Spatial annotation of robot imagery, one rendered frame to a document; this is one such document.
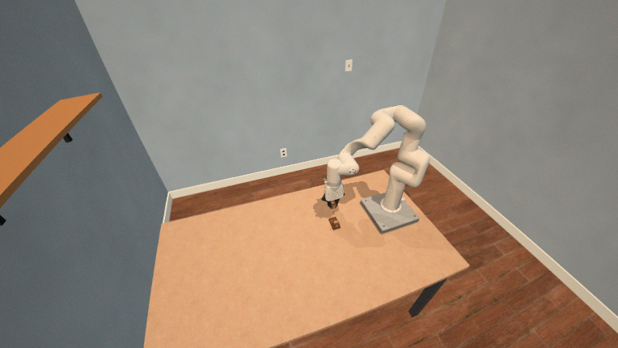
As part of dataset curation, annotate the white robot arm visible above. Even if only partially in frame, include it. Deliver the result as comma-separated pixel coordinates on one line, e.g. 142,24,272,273
324,105,430,214

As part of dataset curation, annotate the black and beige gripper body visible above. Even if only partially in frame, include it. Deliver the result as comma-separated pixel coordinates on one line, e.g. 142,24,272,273
324,182,344,201

